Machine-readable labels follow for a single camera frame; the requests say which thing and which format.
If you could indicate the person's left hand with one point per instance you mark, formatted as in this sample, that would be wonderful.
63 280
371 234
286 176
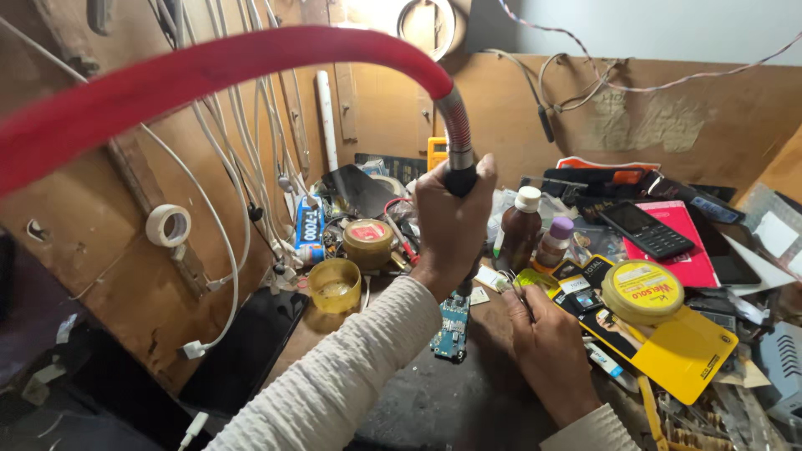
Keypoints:
448 232

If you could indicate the heap of phone parts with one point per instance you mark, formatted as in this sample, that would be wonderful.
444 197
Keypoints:
626 181

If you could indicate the small bottle purple cap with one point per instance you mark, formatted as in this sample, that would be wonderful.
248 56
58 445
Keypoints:
554 244

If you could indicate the amber plastic cup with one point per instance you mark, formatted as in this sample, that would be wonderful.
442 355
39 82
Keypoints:
335 285

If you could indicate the yellow black packaging card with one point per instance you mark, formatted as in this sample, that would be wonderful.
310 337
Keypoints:
676 357

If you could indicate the blue glue tube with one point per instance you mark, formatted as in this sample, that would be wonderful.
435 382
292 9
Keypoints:
309 227

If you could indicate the black keypad phone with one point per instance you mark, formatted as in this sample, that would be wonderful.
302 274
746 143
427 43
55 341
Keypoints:
645 229

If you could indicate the person's right hand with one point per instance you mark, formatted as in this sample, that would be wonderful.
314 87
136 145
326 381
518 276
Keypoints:
551 357

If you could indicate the pink flat box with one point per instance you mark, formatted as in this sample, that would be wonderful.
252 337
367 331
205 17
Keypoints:
689 257

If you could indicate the round tin red label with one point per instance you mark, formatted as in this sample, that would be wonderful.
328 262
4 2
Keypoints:
368 243

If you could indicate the yellow round paste tin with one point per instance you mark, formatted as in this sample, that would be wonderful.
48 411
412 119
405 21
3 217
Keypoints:
642 291

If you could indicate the white vented power unit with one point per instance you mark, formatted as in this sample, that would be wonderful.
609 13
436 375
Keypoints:
783 369

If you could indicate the metal tweezers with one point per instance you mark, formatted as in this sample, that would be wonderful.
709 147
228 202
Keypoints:
522 294

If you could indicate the white plastic pipe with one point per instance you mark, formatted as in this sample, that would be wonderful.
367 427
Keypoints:
326 119

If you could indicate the black tablet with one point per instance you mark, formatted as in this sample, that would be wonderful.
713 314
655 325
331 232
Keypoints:
727 250

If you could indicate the white tape roll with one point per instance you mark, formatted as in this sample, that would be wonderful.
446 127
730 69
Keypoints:
168 225

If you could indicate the yellow multimeter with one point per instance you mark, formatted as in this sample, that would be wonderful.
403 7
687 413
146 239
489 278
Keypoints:
437 152

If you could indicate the brown bottle white cap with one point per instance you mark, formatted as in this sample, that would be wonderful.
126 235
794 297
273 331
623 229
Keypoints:
520 232

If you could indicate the black glass screen panel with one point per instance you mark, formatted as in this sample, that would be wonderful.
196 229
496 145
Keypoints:
363 188

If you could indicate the blue circuit board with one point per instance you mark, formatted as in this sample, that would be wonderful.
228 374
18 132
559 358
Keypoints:
452 329

